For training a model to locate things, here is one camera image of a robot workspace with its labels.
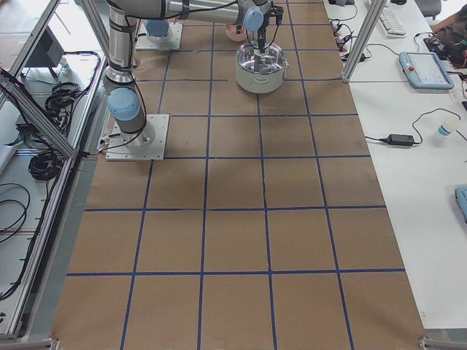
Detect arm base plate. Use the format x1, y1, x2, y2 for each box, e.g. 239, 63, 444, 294
105, 114, 170, 161
135, 23, 183, 51

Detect pale green electric pot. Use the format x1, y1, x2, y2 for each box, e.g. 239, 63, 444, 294
235, 42, 289, 94

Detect aluminium frame rail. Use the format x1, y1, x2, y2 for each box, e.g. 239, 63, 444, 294
1, 1, 109, 344

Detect coiled black cables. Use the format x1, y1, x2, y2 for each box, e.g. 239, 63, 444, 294
45, 82, 90, 125

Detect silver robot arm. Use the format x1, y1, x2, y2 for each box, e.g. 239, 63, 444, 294
144, 20, 171, 40
105, 1, 283, 150

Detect blue teach pendant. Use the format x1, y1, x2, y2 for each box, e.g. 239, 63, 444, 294
455, 186, 467, 222
398, 52, 454, 90

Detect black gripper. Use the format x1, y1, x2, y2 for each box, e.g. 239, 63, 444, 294
255, 0, 284, 51

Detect white keyboard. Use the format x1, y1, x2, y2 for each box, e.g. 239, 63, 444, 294
378, 7, 406, 39

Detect pink bowl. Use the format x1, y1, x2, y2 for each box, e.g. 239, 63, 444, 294
225, 24, 247, 42

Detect aluminium frame post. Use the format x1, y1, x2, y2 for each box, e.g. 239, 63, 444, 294
341, 0, 386, 83

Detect paper cup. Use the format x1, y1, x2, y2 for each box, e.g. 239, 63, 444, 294
438, 117, 461, 136

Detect black laptop power brick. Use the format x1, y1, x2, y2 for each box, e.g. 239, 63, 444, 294
379, 134, 416, 147

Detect glass pot lid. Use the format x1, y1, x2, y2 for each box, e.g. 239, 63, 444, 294
236, 42, 288, 74

